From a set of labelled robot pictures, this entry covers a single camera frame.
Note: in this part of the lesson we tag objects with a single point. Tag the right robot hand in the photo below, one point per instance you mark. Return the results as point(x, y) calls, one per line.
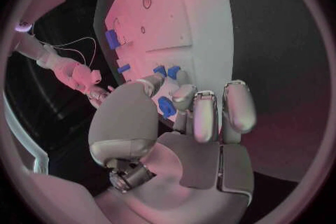
point(98, 94)

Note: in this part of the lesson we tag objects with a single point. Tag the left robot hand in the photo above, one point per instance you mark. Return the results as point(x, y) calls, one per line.
point(168, 165)

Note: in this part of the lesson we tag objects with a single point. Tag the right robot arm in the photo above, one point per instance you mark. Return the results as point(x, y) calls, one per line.
point(49, 56)

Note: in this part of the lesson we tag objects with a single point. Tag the white task board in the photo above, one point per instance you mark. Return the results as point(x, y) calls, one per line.
point(168, 18)

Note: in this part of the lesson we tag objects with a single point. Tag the blue peg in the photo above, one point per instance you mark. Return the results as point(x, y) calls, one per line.
point(123, 68)

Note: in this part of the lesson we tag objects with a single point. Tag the blue block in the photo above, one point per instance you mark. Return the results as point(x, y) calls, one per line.
point(112, 39)

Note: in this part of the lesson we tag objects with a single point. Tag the blue gear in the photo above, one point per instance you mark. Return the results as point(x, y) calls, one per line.
point(166, 106)

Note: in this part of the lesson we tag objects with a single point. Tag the blue plug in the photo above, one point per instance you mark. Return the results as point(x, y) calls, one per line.
point(160, 71)
point(173, 72)

